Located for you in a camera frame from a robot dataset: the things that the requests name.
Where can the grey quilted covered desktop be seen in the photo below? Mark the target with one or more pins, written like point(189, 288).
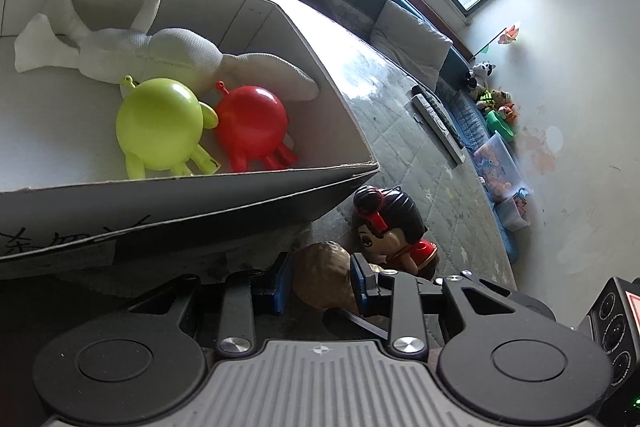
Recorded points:
point(400, 132)

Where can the orange plush toy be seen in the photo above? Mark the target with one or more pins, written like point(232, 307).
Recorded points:
point(507, 112)

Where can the grey cardboard box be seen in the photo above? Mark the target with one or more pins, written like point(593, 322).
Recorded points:
point(200, 217)

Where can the brown potato-shaped toy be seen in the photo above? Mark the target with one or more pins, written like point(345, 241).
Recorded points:
point(320, 278)

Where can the clear plastic toy bin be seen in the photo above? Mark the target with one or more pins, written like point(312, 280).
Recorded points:
point(500, 164)

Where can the black remote control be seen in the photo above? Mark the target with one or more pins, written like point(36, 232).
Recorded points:
point(442, 109)

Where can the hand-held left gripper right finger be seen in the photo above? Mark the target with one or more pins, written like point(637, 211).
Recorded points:
point(357, 279)

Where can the colourful pinwheel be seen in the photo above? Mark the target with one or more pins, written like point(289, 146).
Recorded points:
point(507, 34)

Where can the plush toy with green vest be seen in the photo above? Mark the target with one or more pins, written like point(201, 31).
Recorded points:
point(490, 98)

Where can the red round plastic toy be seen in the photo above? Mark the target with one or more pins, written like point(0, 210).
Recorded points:
point(250, 122)

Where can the white remote control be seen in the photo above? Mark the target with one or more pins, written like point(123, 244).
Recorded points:
point(440, 129)

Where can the white plush rabbit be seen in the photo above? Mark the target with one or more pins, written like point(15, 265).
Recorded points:
point(165, 52)

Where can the black-haired doll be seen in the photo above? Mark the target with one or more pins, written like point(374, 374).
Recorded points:
point(395, 212)

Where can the black and white cow plush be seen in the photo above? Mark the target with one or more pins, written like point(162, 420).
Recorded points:
point(482, 74)

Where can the plain grey pillow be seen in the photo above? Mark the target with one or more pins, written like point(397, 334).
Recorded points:
point(410, 37)

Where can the green round plastic toy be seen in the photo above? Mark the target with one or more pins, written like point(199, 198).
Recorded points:
point(155, 127)

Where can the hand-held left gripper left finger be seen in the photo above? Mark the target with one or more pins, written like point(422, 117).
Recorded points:
point(280, 282)

